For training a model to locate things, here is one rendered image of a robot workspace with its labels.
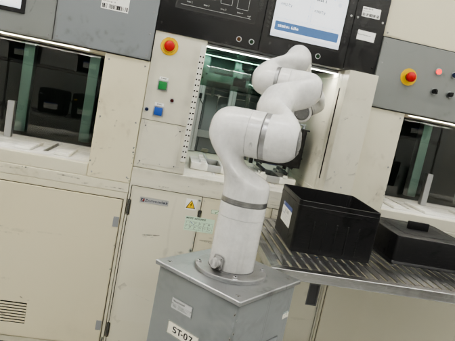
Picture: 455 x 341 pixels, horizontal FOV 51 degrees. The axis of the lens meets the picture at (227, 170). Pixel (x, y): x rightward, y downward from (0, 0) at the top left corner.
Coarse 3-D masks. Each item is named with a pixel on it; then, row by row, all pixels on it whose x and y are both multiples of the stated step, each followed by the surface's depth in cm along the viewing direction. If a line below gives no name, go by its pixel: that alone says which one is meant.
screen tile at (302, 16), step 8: (280, 0) 184; (288, 0) 184; (296, 0) 184; (304, 0) 185; (280, 8) 184; (288, 8) 185; (304, 8) 185; (280, 16) 185; (288, 16) 185; (296, 16) 185; (304, 16) 186
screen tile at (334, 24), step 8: (320, 0) 185; (328, 0) 186; (320, 8) 186; (328, 8) 186; (336, 8) 187; (344, 8) 187; (312, 16) 186; (320, 16) 186; (336, 16) 187; (312, 24) 187; (320, 24) 187; (328, 24) 187; (336, 24) 188
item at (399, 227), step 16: (384, 224) 177; (400, 224) 183; (416, 224) 177; (384, 240) 172; (400, 240) 163; (416, 240) 163; (432, 240) 165; (448, 240) 170; (384, 256) 169; (400, 256) 164; (416, 256) 164; (432, 256) 165; (448, 256) 166; (448, 272) 166
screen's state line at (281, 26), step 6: (276, 24) 185; (282, 24) 185; (288, 24) 186; (294, 24) 186; (282, 30) 186; (288, 30) 186; (294, 30) 186; (300, 30) 187; (306, 30) 187; (312, 30) 187; (318, 30) 187; (312, 36) 187; (318, 36) 188; (324, 36) 188; (330, 36) 188; (336, 36) 188; (336, 42) 189
